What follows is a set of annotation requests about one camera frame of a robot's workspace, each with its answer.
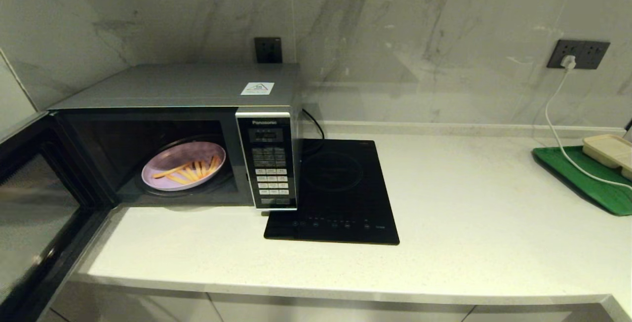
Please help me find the white warning sticker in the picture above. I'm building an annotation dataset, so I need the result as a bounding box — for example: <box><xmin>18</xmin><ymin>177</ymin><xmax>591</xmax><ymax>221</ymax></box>
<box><xmin>240</xmin><ymin>82</ymin><xmax>274</xmax><ymax>96</ymax></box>

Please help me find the beige lunch box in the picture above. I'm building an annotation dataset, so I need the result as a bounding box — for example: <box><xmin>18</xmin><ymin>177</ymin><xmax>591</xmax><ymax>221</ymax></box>
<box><xmin>583</xmin><ymin>134</ymin><xmax>632</xmax><ymax>180</ymax></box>

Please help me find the black induction cooktop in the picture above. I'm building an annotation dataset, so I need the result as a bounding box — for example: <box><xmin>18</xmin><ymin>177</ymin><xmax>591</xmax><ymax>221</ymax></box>
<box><xmin>263</xmin><ymin>138</ymin><xmax>400</xmax><ymax>246</ymax></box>

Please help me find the black glass microwave door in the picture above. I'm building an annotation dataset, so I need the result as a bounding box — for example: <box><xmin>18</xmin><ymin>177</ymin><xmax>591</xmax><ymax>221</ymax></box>
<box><xmin>0</xmin><ymin>112</ymin><xmax>119</xmax><ymax>322</ymax></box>

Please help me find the black cable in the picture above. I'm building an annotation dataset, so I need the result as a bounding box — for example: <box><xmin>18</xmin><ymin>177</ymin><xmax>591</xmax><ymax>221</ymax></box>
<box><xmin>301</xmin><ymin>109</ymin><xmax>325</xmax><ymax>155</ymax></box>

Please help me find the purple plastic plate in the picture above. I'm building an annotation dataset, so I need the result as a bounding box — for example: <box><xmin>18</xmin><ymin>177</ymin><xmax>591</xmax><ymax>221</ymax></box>
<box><xmin>141</xmin><ymin>141</ymin><xmax>227</xmax><ymax>192</ymax></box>

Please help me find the wide black wall socket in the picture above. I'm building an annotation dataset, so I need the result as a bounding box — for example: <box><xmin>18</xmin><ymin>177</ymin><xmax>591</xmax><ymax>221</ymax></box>
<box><xmin>547</xmin><ymin>40</ymin><xmax>611</xmax><ymax>70</ymax></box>

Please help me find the green plastic tray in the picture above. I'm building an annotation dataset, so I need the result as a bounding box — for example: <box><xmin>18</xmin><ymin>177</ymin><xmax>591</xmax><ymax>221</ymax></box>
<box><xmin>532</xmin><ymin>145</ymin><xmax>632</xmax><ymax>216</ymax></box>

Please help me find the silver Panasonic microwave oven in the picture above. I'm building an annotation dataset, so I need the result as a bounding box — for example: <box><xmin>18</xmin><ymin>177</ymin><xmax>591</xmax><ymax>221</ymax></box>
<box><xmin>48</xmin><ymin>63</ymin><xmax>303</xmax><ymax>211</ymax></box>

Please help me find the small black wall socket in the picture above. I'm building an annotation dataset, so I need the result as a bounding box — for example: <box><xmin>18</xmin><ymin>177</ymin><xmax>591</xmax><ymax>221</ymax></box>
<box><xmin>254</xmin><ymin>37</ymin><xmax>283</xmax><ymax>64</ymax></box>

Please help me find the white power cable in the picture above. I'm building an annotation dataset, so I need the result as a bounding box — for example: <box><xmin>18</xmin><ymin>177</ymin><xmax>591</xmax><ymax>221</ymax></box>
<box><xmin>545</xmin><ymin>68</ymin><xmax>632</xmax><ymax>189</ymax></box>

